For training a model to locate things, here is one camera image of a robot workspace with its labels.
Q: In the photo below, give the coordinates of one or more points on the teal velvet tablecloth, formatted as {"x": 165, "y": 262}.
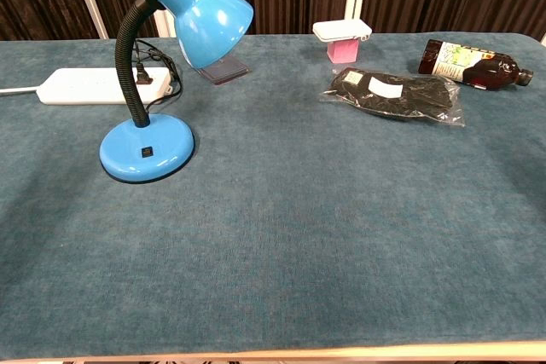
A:
{"x": 273, "y": 219}

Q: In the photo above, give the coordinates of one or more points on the small dark transparent case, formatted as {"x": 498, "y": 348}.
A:
{"x": 224, "y": 71}

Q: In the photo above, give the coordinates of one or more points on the pink box with white lid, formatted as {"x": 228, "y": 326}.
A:
{"x": 342, "y": 38}

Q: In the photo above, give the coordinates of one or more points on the black gloves in plastic bag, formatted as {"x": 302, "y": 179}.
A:
{"x": 396, "y": 97}

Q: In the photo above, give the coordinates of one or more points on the dark brown liquid bottle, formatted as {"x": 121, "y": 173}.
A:
{"x": 473, "y": 66}

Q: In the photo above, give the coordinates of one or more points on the blue desk lamp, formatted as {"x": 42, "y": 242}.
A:
{"x": 145, "y": 148}

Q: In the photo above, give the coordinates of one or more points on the white power strip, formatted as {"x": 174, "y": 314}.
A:
{"x": 81, "y": 87}

